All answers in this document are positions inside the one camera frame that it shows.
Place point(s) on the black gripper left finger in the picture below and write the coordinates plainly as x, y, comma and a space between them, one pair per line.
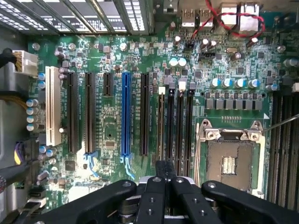
149, 200

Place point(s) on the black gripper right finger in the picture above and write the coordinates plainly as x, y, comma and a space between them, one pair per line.
187, 203

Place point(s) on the black RAM slot grey latch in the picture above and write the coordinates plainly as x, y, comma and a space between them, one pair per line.
171, 126
189, 126

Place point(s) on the black RAM slot white latch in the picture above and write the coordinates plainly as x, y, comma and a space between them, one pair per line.
180, 126
161, 89

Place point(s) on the long black expansion slot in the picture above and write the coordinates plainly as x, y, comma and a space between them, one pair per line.
144, 112
90, 112
73, 112

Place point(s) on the blue expansion slot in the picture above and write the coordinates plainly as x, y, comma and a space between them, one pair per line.
126, 112

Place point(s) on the short black expansion slot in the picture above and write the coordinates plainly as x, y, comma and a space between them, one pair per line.
108, 84

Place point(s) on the white expansion slot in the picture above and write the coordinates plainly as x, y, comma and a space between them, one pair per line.
53, 105

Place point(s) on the metal CPU socket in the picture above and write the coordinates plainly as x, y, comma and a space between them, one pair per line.
230, 161

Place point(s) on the green motherboard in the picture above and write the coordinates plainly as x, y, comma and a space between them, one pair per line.
105, 130

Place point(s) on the thin metal locking lever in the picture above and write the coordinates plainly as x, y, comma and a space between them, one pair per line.
280, 123

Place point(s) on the blue-topped capacitor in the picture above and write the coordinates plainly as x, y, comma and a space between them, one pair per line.
254, 83
240, 83
215, 82
227, 82

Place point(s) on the white power connector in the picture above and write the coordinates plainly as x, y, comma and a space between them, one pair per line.
26, 61

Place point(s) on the metal USB port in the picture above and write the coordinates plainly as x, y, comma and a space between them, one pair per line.
206, 16
188, 17

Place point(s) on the tall metal port block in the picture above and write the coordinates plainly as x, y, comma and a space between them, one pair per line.
248, 17

